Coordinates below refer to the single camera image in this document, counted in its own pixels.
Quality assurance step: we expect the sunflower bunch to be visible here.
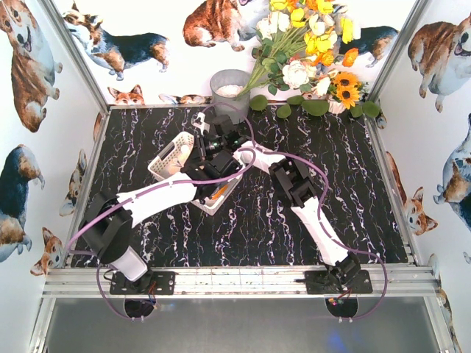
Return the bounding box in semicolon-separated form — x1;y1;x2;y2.
327;71;367;110

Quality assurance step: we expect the grey metal bucket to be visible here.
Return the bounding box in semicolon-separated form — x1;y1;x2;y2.
210;69;250;124

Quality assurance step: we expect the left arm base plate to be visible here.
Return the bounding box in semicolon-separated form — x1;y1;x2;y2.
110;270;176;295

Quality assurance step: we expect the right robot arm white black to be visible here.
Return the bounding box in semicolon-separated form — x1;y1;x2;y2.
192;113;361;292

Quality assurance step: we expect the white plastic storage basket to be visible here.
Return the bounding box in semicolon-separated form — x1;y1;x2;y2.
148;132;256;215

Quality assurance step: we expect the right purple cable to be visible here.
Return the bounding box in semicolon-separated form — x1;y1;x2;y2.
200;102;389;321

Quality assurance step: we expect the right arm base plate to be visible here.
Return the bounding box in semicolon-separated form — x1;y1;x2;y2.
294;270;373;294

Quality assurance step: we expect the artificial flower bouquet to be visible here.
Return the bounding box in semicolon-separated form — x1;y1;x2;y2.
239;1;361;96

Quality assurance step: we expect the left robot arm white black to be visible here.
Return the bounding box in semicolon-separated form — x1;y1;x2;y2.
74;150;246;285

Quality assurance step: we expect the cream leather glove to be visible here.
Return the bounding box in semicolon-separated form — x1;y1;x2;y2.
164;144;192;175

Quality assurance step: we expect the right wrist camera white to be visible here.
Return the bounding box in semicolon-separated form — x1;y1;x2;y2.
191;112;210;135

